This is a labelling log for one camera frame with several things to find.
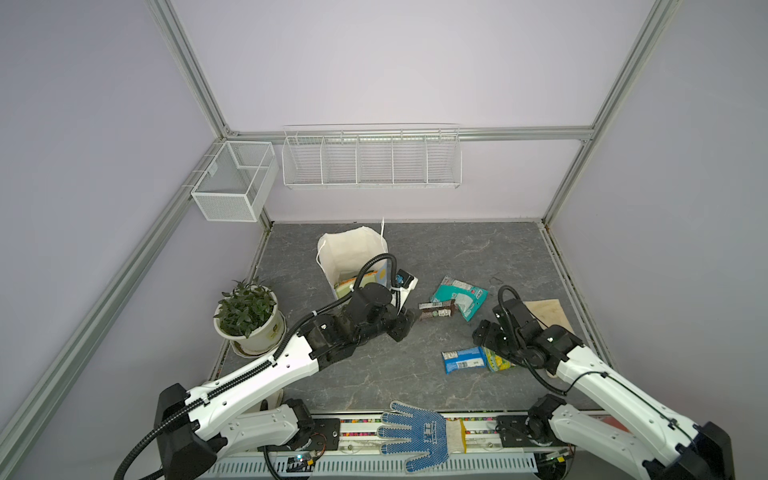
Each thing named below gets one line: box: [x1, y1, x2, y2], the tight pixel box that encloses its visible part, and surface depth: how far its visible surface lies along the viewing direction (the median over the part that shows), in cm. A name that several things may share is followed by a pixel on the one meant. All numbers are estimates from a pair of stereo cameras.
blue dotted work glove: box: [377, 401, 465, 473], surface depth 75 cm
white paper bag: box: [316, 226, 389, 299], surface depth 88 cm
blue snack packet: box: [441, 347, 486, 375], surface depth 86 cm
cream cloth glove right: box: [524, 299, 574, 332], surface depth 98 cm
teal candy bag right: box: [430, 275, 489, 322], surface depth 96 cm
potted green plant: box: [213, 277, 287, 358], surface depth 80 cm
